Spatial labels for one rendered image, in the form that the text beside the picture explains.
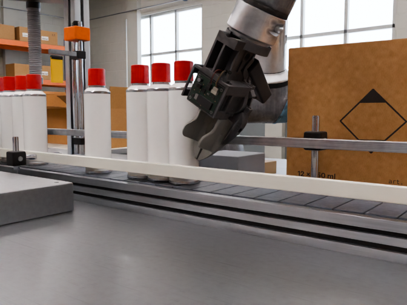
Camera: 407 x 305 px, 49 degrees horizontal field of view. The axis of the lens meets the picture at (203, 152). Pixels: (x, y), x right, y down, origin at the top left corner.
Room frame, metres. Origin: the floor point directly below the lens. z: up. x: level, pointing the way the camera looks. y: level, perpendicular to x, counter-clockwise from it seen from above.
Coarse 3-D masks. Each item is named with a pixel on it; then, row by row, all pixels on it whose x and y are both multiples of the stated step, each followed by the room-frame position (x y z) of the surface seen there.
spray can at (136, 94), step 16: (144, 80) 0.81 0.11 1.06; (128, 96) 0.80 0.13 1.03; (144, 96) 0.80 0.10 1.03; (128, 112) 0.80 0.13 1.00; (144, 112) 0.80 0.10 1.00; (128, 128) 0.80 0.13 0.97; (144, 128) 0.80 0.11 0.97; (128, 144) 0.80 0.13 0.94; (144, 144) 0.80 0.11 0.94; (144, 160) 0.80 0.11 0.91; (128, 176) 0.80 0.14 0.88; (144, 176) 0.80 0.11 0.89
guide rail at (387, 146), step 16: (48, 128) 1.05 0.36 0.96; (240, 144) 0.72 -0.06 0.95; (256, 144) 0.70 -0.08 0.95; (272, 144) 0.68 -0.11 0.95; (288, 144) 0.67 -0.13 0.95; (304, 144) 0.65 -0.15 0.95; (320, 144) 0.64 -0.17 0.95; (336, 144) 0.62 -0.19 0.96; (352, 144) 0.61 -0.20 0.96; (368, 144) 0.60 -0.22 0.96; (384, 144) 0.58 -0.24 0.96; (400, 144) 0.57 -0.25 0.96
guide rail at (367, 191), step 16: (32, 160) 0.96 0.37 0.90; (48, 160) 0.92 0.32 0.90; (64, 160) 0.89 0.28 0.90; (80, 160) 0.86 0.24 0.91; (96, 160) 0.83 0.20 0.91; (112, 160) 0.80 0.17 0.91; (128, 160) 0.78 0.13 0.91; (176, 176) 0.71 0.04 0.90; (192, 176) 0.69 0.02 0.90; (208, 176) 0.67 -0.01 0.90; (224, 176) 0.65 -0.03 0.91; (240, 176) 0.64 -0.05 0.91; (256, 176) 0.62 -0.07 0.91; (272, 176) 0.60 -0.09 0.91; (288, 176) 0.59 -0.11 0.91; (304, 192) 0.58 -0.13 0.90; (320, 192) 0.56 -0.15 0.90; (336, 192) 0.55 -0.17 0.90; (352, 192) 0.54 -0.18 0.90; (368, 192) 0.53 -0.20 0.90; (384, 192) 0.51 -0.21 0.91; (400, 192) 0.50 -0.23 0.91
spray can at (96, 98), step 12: (96, 72) 0.87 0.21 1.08; (96, 84) 0.87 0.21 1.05; (84, 96) 0.87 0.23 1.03; (96, 96) 0.86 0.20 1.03; (108, 96) 0.88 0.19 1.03; (84, 108) 0.87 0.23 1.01; (96, 108) 0.86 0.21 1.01; (108, 108) 0.88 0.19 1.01; (84, 120) 0.88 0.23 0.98; (96, 120) 0.86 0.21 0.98; (108, 120) 0.88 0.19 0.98; (96, 132) 0.86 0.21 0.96; (108, 132) 0.88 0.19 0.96; (96, 144) 0.86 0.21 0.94; (108, 144) 0.88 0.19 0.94; (96, 156) 0.86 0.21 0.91; (108, 156) 0.88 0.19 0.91; (96, 168) 0.86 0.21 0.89
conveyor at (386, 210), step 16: (96, 176) 0.83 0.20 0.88; (112, 176) 0.83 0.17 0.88; (208, 192) 0.67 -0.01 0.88; (224, 192) 0.66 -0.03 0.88; (240, 192) 0.66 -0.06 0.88; (256, 192) 0.66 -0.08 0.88; (272, 192) 0.67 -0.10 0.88; (288, 192) 0.66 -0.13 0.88; (320, 208) 0.56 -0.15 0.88; (336, 208) 0.55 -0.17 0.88; (352, 208) 0.55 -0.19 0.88; (368, 208) 0.55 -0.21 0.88; (384, 208) 0.55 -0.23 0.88; (400, 208) 0.55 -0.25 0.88
